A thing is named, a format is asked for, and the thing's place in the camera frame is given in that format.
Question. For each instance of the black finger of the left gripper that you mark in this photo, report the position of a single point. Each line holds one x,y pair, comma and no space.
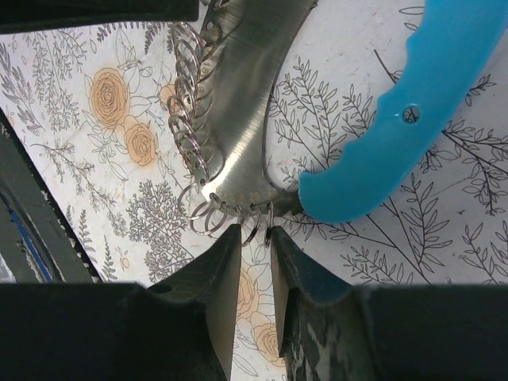
20,16

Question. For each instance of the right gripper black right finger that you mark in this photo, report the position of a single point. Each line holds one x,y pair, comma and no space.
330,330

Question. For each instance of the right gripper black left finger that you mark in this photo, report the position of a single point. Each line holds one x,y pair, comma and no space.
180,328

